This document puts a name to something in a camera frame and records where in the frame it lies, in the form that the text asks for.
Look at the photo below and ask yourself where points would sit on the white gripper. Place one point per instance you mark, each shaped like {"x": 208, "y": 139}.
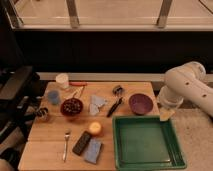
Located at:
{"x": 169, "y": 101}

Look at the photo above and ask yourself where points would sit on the silver metal fork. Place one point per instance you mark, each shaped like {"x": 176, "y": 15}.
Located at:
{"x": 66, "y": 138}

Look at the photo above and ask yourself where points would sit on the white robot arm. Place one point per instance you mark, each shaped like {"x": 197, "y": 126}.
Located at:
{"x": 185, "y": 82}

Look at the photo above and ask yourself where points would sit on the green plastic tray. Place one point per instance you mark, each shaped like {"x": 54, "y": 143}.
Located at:
{"x": 146, "y": 144}

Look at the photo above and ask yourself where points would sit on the purple bowl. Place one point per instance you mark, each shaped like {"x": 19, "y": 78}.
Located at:
{"x": 140, "y": 104}

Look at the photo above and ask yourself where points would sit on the small dark metal clip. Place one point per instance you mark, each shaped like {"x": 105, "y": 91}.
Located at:
{"x": 118, "y": 90}

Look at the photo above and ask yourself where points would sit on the crumpled white blue cloth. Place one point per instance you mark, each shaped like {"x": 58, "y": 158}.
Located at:
{"x": 96, "y": 102}

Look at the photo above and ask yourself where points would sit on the yellow round fruit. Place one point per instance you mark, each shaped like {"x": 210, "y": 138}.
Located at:
{"x": 95, "y": 128}

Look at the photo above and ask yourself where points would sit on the blue sponge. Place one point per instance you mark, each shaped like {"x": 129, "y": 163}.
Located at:
{"x": 93, "y": 151}

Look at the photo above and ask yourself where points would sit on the black rectangular block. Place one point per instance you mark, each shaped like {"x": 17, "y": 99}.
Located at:
{"x": 81, "y": 143}

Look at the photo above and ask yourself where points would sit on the wooden chopsticks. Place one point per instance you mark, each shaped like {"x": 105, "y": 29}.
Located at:
{"x": 78, "y": 92}

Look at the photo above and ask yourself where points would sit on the dark red bowl with food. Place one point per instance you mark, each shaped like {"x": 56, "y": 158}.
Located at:
{"x": 71, "y": 107}

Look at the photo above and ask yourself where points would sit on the red marker pen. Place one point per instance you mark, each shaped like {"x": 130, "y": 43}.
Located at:
{"x": 78, "y": 83}

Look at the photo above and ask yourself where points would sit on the white paper cup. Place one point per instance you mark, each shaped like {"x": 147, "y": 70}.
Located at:
{"x": 63, "y": 80}

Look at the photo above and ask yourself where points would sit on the blue plastic cup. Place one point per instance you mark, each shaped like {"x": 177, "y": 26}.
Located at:
{"x": 53, "y": 97}

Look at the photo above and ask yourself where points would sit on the small dark patterned cup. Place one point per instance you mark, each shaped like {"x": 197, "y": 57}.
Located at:
{"x": 43, "y": 114}

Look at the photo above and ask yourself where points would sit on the black chair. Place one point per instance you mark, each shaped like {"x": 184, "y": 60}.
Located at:
{"x": 19, "y": 90}

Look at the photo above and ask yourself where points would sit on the black handled utensil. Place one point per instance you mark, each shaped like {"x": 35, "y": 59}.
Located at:
{"x": 114, "y": 107}

